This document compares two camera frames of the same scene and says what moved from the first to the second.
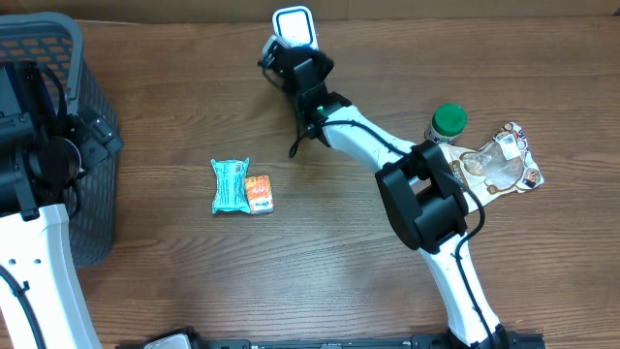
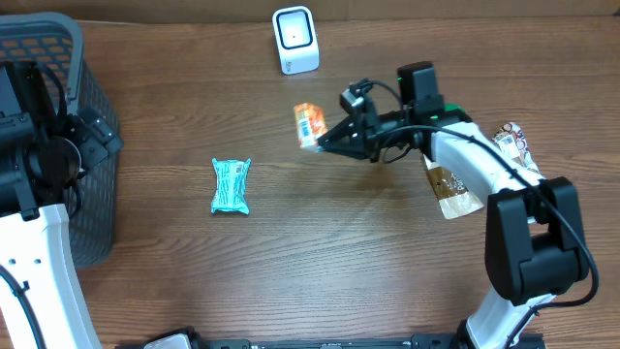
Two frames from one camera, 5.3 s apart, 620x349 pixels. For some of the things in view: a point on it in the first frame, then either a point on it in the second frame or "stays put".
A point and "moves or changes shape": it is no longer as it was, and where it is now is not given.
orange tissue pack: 260,195 moves or changes shape
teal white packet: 231,190 stays put
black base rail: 513,340 stays put
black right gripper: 322,61 -> 360,128
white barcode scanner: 294,25 stays put
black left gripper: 96,134 stays put
